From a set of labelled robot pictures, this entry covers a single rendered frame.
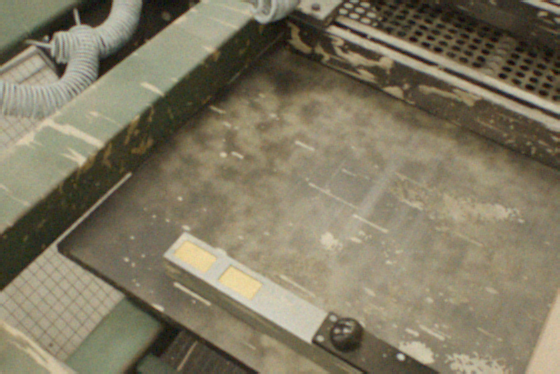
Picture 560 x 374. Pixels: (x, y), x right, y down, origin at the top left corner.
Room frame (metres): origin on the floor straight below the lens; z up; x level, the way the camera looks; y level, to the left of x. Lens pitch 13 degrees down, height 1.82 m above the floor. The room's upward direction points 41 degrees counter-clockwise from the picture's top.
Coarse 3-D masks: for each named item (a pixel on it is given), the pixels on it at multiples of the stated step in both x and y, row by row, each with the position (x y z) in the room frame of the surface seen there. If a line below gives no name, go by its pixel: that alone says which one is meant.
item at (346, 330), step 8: (336, 320) 0.60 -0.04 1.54; (344, 320) 0.59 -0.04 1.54; (352, 320) 0.59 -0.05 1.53; (336, 328) 0.58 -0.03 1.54; (344, 328) 0.58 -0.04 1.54; (352, 328) 0.58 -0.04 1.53; (360, 328) 0.58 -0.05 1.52; (336, 336) 0.58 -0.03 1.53; (344, 336) 0.57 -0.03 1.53; (352, 336) 0.57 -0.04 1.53; (360, 336) 0.57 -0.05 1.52; (336, 344) 0.58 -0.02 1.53; (344, 344) 0.57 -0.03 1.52; (352, 344) 0.57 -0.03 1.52; (360, 344) 0.58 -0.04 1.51; (344, 352) 0.58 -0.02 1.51; (352, 352) 0.58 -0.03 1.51
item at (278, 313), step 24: (192, 240) 0.82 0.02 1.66; (168, 264) 0.81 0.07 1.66; (216, 264) 0.79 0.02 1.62; (240, 264) 0.78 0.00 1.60; (192, 288) 0.80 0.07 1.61; (216, 288) 0.76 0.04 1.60; (264, 288) 0.75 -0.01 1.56; (240, 312) 0.76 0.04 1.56; (264, 312) 0.73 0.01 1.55; (288, 312) 0.73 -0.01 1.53; (312, 312) 0.72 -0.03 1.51; (288, 336) 0.72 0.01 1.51; (312, 360) 0.71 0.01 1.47; (336, 360) 0.68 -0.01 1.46
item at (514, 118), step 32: (320, 0) 1.10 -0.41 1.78; (288, 32) 1.15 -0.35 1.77; (320, 32) 1.11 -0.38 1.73; (352, 32) 1.10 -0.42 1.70; (352, 64) 1.09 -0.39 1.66; (384, 64) 1.05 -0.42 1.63; (416, 64) 1.02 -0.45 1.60; (448, 64) 1.02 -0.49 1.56; (416, 96) 1.04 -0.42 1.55; (448, 96) 1.00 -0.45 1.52; (480, 96) 0.96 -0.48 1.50; (512, 96) 0.96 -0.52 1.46; (480, 128) 0.98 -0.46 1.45; (512, 128) 0.94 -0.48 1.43; (544, 128) 0.91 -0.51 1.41; (544, 160) 0.93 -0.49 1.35
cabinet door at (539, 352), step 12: (552, 312) 0.72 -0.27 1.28; (552, 324) 0.71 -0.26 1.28; (540, 336) 0.71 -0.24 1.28; (552, 336) 0.69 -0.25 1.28; (540, 348) 0.68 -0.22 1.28; (552, 348) 0.68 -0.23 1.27; (540, 360) 0.67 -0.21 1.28; (552, 360) 0.67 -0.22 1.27; (528, 372) 0.66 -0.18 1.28; (540, 372) 0.66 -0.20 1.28; (552, 372) 0.66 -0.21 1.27
